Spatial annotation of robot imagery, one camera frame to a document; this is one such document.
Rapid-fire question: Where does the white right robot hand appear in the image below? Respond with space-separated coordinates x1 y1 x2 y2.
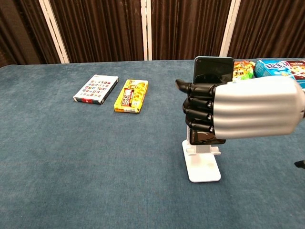
175 75 305 140

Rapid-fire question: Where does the black smartphone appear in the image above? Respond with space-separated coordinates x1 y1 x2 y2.
189 56 235 146

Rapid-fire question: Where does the white folding phone stand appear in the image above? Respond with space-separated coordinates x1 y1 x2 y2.
182 119 222 183

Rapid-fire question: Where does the green snack bag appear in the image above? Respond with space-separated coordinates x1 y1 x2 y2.
232 60 257 82

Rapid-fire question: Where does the blue cookie box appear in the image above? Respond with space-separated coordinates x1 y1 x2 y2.
254 59 305 89

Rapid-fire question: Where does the dark brown curtain partition panel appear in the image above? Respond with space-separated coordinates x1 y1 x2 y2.
0 0 70 68
141 0 242 61
39 0 149 64
219 0 305 59

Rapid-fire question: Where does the yellow snack box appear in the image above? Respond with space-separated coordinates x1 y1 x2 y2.
113 79 149 114

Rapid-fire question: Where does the white box with red pattern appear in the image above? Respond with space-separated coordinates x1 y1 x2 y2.
73 74 119 106

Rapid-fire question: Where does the blue felt table cover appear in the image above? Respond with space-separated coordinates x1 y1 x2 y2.
0 57 305 229

